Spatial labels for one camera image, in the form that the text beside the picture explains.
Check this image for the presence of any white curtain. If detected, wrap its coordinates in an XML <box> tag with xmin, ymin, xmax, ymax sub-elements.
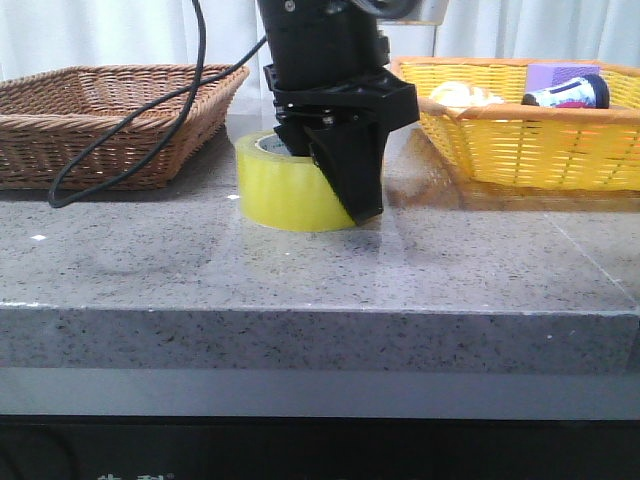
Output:
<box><xmin>1</xmin><ymin>0</ymin><xmax>639</xmax><ymax>80</ymax></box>

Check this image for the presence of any yellow woven plastic basket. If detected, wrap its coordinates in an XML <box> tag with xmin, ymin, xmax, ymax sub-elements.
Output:
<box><xmin>391</xmin><ymin>56</ymin><xmax>639</xmax><ymax>191</ymax></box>

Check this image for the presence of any purple foam block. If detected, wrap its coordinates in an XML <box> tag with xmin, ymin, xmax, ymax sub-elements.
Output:
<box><xmin>524</xmin><ymin>62</ymin><xmax>601</xmax><ymax>93</ymax></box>

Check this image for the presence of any black capped printed bottle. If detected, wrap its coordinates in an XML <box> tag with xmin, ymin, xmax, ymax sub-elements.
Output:
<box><xmin>521</xmin><ymin>74</ymin><xmax>610</xmax><ymax>109</ymax></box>

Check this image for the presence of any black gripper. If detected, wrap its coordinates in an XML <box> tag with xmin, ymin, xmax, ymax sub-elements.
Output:
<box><xmin>264</xmin><ymin>65</ymin><xmax>419</xmax><ymax>224</ymax></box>

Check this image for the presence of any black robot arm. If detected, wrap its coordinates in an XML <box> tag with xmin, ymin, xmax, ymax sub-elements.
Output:
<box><xmin>258</xmin><ymin>1</ymin><xmax>419</xmax><ymax>224</ymax></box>

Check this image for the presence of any yellow packing tape roll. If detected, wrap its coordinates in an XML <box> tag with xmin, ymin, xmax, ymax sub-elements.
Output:
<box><xmin>235</xmin><ymin>131</ymin><xmax>355</xmax><ymax>232</ymax></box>

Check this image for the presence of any croissant bread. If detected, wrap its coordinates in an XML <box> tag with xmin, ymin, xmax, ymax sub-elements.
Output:
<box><xmin>429</xmin><ymin>81</ymin><xmax>505</xmax><ymax>108</ymax></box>

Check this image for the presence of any black cable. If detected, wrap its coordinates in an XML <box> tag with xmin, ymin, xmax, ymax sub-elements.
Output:
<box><xmin>47</xmin><ymin>0</ymin><xmax>269</xmax><ymax>210</ymax></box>

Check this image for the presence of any brown wicker basket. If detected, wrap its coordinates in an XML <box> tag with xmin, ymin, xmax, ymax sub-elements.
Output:
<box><xmin>1</xmin><ymin>64</ymin><xmax>249</xmax><ymax>190</ymax></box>

